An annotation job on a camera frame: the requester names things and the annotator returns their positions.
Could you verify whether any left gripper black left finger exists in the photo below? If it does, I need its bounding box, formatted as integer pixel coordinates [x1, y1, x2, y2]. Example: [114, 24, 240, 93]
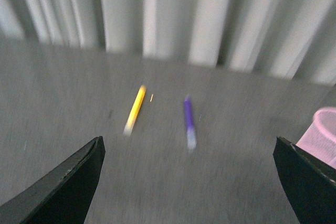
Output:
[1, 136, 105, 223]

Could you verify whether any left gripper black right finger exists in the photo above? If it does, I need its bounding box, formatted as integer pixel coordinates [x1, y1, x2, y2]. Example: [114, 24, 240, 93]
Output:
[273, 137, 335, 223]

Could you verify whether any purple marker pen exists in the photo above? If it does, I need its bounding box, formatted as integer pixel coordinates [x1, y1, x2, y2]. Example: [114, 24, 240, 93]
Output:
[183, 95, 197, 151]

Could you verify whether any pink mesh pen cup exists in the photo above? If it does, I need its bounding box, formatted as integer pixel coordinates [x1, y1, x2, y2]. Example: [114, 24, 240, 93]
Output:
[296, 107, 335, 168]

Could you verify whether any yellow marker pen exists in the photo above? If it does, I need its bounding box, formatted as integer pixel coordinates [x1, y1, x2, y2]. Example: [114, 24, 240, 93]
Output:
[123, 85, 146, 136]

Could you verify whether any white pleated curtain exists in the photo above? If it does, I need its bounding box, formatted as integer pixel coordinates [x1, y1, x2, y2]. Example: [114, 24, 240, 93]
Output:
[1, 0, 335, 85]

